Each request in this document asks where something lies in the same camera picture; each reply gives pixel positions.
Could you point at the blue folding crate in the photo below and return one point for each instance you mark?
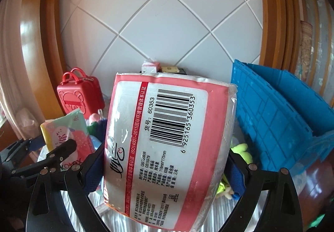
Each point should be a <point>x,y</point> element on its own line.
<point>285,122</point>

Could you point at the rolled patterned rug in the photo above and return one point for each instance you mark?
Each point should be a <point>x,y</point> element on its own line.
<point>304,54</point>

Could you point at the small white pink box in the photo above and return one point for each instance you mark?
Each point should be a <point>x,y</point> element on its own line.
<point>150,66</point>

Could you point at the pink tissue pack with barcode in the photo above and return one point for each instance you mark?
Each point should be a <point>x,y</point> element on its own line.
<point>167,141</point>

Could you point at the green frog plush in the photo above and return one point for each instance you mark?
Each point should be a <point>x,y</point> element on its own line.
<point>241,149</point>

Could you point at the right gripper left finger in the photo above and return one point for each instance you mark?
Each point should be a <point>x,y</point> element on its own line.
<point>47,212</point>

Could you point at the black gift box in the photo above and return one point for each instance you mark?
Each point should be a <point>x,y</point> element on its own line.
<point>182,71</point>

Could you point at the red bear suitcase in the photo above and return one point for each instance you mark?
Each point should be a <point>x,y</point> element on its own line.
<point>80,91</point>

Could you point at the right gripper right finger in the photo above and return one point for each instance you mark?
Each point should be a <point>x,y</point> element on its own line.
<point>281,211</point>

